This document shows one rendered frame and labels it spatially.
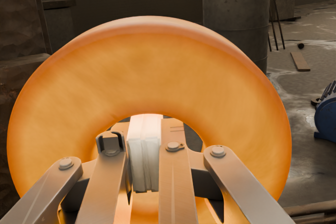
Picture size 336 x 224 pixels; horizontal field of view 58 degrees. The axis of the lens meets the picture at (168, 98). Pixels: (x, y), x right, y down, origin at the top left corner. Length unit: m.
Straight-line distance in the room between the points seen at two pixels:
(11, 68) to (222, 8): 2.29
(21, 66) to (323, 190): 1.47
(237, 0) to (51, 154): 2.49
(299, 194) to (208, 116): 1.47
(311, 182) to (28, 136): 1.61
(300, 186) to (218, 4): 1.60
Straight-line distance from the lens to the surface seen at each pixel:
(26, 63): 0.46
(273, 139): 0.17
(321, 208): 0.42
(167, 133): 0.15
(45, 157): 0.17
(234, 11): 2.61
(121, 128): 0.16
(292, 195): 1.60
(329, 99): 1.91
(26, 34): 0.51
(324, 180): 1.74
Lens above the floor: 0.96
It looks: 20 degrees down
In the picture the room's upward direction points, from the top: 4 degrees counter-clockwise
